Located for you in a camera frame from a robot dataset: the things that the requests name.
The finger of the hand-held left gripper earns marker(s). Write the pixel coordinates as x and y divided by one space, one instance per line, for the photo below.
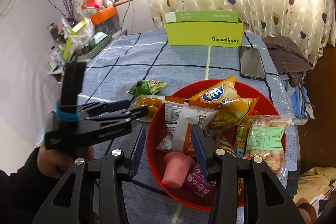
136 112
118 106

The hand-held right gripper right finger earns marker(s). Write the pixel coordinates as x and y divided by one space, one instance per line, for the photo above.
199 150

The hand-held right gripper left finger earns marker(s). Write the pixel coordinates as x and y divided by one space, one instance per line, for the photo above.
137 150

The clear packet of yellow balls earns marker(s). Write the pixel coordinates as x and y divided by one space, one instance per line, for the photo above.
151 103

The red plastic bowl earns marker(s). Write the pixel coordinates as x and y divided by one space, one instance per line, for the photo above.
157 145

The pink jelly cup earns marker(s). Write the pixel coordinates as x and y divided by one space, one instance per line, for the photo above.
176 171

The purple snack packet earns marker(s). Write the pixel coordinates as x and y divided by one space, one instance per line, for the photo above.
197 184

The white and orange snack packet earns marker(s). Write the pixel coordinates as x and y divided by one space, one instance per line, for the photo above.
181 119

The long gold snack bar packet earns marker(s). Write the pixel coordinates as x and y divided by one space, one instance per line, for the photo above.
242 137

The clear cracker packet green label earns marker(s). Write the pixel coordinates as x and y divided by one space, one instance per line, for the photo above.
265 137

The person's left forearm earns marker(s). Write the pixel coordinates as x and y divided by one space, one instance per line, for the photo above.
21 192

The person's left hand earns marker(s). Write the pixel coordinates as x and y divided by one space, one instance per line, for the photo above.
50 163

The clear wrapped biscuit packet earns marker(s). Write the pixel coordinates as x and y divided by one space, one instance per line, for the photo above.
223 144

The green pea snack packet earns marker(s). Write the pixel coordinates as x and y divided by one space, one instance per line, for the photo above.
149 86

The yellow snack packet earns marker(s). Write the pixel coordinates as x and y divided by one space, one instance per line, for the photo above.
223 100

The grey plastic basket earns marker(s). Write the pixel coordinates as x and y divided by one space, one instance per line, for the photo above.
99 47

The white shelf board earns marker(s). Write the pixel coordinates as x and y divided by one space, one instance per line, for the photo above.
55 71

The teal packet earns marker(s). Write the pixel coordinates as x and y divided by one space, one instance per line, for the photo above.
97 38

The group of small bottles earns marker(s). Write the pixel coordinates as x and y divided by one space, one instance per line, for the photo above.
56 45

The yellow-green strip plastic bag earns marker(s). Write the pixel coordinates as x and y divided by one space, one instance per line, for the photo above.
77 28

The orange lidded storage box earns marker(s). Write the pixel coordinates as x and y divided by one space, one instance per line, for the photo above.
103 14

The yellow-green cardboard box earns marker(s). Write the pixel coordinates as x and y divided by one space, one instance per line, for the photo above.
194 35

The black smartphone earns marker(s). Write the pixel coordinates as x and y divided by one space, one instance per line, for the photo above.
252 61

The blue cloth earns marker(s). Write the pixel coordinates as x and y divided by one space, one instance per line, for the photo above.
296 98

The beige printed blanket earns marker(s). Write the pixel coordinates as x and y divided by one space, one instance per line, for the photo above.
315 182

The brown dotted cloth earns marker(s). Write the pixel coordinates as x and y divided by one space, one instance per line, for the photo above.
286 56

